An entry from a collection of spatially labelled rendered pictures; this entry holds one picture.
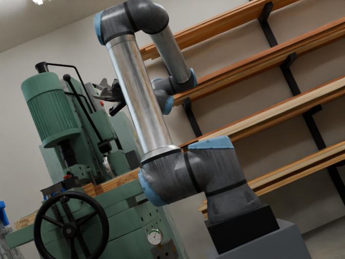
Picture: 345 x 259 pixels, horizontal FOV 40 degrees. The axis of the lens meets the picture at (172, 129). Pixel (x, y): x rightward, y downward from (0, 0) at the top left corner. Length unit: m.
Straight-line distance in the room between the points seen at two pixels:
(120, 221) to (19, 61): 3.16
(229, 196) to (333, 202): 3.12
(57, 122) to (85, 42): 2.70
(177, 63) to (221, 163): 0.62
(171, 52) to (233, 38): 2.76
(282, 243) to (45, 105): 1.18
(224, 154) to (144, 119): 0.30
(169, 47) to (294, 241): 0.90
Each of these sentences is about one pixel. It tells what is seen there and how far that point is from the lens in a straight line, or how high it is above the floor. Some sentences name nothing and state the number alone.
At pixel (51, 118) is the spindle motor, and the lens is 2.15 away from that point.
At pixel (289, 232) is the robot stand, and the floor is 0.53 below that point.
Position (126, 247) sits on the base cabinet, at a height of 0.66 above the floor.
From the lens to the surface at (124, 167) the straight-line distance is 2.29.
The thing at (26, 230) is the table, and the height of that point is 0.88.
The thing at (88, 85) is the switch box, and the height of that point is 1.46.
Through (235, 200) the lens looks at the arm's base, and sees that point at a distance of 1.59.
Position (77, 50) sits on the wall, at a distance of 4.78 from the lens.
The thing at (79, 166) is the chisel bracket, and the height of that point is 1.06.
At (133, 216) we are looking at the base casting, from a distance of 1.97.
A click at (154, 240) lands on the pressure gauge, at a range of 1.90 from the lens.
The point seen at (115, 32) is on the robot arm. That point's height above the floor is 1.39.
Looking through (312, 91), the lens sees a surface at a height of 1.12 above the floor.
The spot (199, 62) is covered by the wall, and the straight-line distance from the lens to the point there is 4.63.
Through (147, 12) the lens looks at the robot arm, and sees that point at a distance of 1.76.
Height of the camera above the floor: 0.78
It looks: 7 degrees up
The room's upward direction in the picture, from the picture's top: 23 degrees counter-clockwise
